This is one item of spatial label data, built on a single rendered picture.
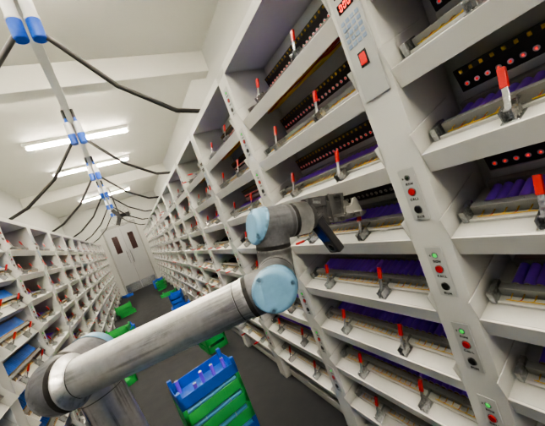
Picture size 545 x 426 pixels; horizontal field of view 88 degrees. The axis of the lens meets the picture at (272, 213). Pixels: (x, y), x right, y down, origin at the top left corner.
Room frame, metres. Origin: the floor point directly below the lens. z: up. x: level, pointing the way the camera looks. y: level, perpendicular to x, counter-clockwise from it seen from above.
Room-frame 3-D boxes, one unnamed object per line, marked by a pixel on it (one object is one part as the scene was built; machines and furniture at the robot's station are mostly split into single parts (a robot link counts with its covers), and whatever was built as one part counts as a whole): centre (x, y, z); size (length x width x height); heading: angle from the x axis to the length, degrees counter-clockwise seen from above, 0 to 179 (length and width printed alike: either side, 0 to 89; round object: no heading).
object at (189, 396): (1.41, 0.62, 0.44); 0.30 x 0.20 x 0.08; 124
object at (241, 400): (1.41, 0.62, 0.28); 0.30 x 0.20 x 0.08; 124
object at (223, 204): (1.94, 0.23, 0.88); 0.20 x 0.09 x 1.75; 117
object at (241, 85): (1.32, -0.09, 0.88); 0.20 x 0.09 x 1.75; 117
